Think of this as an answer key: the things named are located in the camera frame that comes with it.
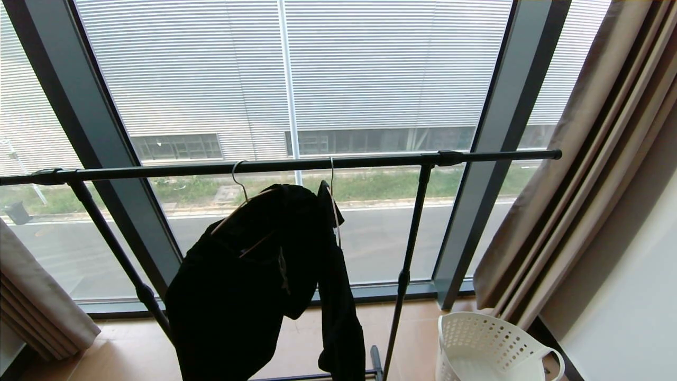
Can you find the pink clothes hanger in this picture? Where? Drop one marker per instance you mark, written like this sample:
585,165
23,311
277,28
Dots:
332,174
235,177

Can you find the black garment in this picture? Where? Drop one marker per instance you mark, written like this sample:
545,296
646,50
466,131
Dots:
338,317

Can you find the black shorts with white stripes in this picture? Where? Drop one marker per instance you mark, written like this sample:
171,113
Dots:
238,296

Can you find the black clothes rack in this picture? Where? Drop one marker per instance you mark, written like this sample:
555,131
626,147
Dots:
476,156

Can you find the white laundry basket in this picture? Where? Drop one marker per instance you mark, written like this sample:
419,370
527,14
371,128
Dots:
476,344

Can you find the window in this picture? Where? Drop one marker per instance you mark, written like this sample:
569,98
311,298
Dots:
370,69

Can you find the brown curtain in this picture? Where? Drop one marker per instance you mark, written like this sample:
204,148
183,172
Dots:
582,159
37,307

